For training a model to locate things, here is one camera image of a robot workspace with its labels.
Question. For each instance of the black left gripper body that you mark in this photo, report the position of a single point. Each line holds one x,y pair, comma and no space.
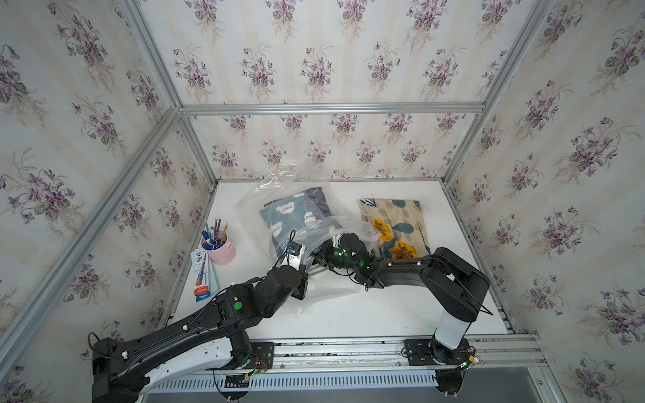
300,293

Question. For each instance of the blue bear pattern blanket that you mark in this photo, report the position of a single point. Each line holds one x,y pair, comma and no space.
294,213

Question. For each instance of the clear plastic vacuum bag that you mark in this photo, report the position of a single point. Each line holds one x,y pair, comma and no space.
289,180

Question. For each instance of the beige floral fleece blanket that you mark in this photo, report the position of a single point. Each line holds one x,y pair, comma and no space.
401,225

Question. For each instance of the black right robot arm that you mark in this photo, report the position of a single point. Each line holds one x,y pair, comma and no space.
458,286

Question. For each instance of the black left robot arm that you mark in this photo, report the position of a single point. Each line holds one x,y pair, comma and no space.
213,337

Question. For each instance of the white toothpaste box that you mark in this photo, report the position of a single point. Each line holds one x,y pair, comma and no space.
204,283

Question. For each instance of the pink pen cup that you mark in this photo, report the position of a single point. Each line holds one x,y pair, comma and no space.
221,255

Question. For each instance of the blue pen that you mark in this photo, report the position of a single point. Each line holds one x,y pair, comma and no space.
207,242

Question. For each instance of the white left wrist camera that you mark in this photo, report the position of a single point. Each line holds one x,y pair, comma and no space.
295,255

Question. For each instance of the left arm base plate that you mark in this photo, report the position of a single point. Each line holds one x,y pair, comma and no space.
260,357

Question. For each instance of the aluminium mounting rail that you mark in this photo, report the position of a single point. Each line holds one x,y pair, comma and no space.
318,355

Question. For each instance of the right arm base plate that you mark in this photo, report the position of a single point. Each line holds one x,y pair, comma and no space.
438,352

